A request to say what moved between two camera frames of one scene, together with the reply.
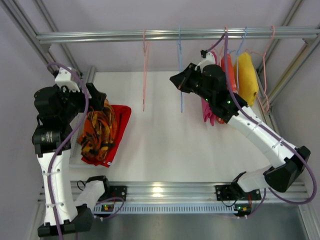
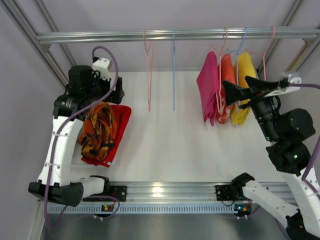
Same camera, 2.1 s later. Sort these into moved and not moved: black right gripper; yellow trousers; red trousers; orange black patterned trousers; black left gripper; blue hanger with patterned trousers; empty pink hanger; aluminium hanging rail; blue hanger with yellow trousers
Moved: black right gripper; blue hanger with patterned trousers; black left gripper
Not moved: aluminium hanging rail; red trousers; yellow trousers; empty pink hanger; orange black patterned trousers; blue hanger with yellow trousers
